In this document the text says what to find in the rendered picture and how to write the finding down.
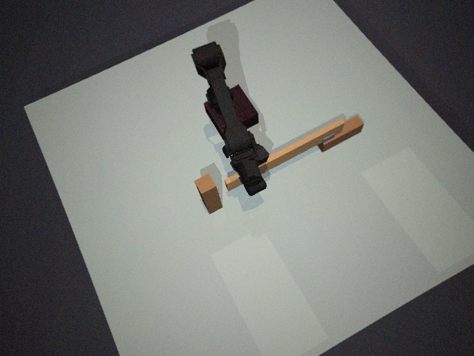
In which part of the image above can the long tan wooden rail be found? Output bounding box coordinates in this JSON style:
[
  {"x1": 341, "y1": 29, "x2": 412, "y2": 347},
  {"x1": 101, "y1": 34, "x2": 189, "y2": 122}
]
[{"x1": 225, "y1": 119, "x2": 344, "y2": 191}]

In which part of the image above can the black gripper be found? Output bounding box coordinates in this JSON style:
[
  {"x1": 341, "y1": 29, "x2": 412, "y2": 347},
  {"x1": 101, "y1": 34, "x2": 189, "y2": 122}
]
[{"x1": 222, "y1": 145, "x2": 267, "y2": 196}]

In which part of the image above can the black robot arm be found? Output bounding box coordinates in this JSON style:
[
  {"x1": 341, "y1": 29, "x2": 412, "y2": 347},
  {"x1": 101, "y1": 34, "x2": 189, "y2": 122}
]
[{"x1": 191, "y1": 41, "x2": 270, "y2": 187}]

